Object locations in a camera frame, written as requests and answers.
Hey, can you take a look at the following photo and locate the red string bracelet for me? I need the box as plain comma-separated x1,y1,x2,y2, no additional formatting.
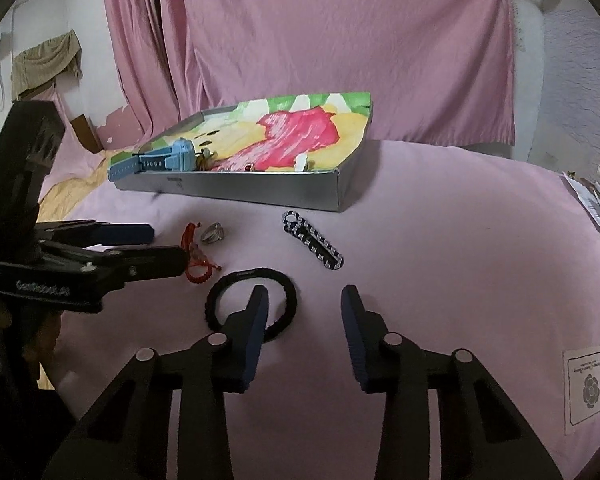
180,221,223,283

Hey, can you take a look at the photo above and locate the silver ring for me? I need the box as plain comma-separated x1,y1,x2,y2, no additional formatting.
200,221,226,246

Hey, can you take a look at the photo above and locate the blue watch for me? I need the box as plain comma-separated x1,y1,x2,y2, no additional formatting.
107,139,196,182

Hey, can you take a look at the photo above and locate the black white checkered hair clip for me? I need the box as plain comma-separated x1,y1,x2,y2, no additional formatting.
282,210,344,271

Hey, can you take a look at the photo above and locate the beige hair claw clip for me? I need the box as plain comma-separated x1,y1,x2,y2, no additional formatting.
294,153,308,172

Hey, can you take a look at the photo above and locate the yellow blanket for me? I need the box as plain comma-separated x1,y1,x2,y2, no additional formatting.
38,150,128,222

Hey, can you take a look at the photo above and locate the white cloth label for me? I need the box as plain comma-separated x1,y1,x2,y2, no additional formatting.
562,346,600,434

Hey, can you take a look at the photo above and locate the olive green hanging cloth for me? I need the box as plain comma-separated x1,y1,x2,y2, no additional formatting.
10,29,82,101

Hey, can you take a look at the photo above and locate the pink tablecloth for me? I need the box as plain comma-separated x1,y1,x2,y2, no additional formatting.
72,141,600,479

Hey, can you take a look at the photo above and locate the grey tray with colourful liner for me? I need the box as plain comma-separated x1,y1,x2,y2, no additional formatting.
109,92,373,212

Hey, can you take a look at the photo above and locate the pink curtain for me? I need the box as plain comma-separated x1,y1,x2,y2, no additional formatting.
105,0,515,146

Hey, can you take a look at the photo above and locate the pink sheet on wall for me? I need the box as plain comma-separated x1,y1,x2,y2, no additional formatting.
0,91,104,202

